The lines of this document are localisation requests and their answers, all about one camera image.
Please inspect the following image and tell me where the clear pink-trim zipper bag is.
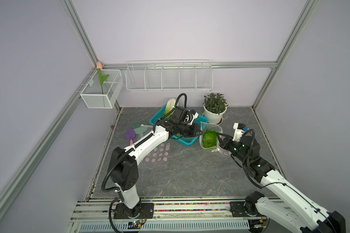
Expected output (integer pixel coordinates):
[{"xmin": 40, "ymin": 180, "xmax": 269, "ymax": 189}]
[{"xmin": 199, "ymin": 122, "xmax": 230, "ymax": 158}]

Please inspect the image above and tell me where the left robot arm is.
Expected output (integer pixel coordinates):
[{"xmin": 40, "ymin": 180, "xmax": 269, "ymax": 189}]
[{"xmin": 101, "ymin": 93, "xmax": 201, "ymax": 218}]

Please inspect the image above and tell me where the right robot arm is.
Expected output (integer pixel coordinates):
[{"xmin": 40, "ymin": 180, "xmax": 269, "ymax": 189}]
[{"xmin": 217, "ymin": 129, "xmax": 346, "ymax": 233}]

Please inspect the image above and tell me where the pale upright chinese cabbage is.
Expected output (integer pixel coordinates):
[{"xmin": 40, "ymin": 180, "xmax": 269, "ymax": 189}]
[{"xmin": 163, "ymin": 98, "xmax": 177, "ymax": 119}]

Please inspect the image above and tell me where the clear pink-dotted zipper bag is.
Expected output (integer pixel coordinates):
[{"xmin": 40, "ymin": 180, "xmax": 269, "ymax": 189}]
[{"xmin": 140, "ymin": 143, "xmax": 171, "ymax": 170}]

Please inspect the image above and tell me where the teal plastic basket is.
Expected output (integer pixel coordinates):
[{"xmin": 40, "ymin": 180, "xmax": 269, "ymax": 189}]
[{"xmin": 149, "ymin": 105, "xmax": 208, "ymax": 147}]

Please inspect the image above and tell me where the potted green plant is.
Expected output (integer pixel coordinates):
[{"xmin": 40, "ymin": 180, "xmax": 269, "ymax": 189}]
[{"xmin": 203, "ymin": 93, "xmax": 228, "ymax": 124}]

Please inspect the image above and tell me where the green toy scoop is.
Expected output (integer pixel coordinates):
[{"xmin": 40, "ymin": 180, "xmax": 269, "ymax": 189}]
[{"xmin": 131, "ymin": 121, "xmax": 152, "ymax": 138}]

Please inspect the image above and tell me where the purple toy shovel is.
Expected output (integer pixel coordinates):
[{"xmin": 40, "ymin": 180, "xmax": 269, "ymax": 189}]
[{"xmin": 125, "ymin": 128, "xmax": 136, "ymax": 145}]

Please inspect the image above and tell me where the artificial pink tulip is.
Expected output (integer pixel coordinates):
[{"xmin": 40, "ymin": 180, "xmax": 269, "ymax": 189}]
[{"xmin": 96, "ymin": 61, "xmax": 109, "ymax": 95}]

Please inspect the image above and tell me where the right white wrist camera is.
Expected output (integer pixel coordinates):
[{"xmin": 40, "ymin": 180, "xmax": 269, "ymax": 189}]
[{"xmin": 233, "ymin": 123, "xmax": 248, "ymax": 142}]

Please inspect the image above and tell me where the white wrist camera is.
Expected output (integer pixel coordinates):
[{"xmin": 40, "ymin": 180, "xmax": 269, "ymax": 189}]
[
  {"xmin": 233, "ymin": 123, "xmax": 248, "ymax": 142},
  {"xmin": 183, "ymin": 110, "xmax": 198, "ymax": 125}
]

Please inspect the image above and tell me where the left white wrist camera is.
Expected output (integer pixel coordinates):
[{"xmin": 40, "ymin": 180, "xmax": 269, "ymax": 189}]
[{"xmin": 183, "ymin": 110, "xmax": 198, "ymax": 125}]

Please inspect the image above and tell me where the long white wire shelf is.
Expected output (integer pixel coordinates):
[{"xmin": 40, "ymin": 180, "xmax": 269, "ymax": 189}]
[{"xmin": 125, "ymin": 60, "xmax": 214, "ymax": 92}]

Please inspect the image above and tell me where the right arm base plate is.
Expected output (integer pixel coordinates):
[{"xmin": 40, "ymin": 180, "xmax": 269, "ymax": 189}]
[{"xmin": 229, "ymin": 201, "xmax": 263, "ymax": 218}]

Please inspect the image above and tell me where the white slotted cable duct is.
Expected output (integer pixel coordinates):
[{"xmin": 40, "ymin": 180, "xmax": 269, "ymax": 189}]
[{"xmin": 78, "ymin": 219, "xmax": 250, "ymax": 233}]

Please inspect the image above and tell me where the small white wire basket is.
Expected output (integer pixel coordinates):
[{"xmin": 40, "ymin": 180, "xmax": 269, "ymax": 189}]
[{"xmin": 80, "ymin": 70, "xmax": 123, "ymax": 109}]

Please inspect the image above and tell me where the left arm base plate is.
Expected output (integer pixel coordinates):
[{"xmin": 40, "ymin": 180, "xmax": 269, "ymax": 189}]
[{"xmin": 113, "ymin": 203, "xmax": 154, "ymax": 219}]

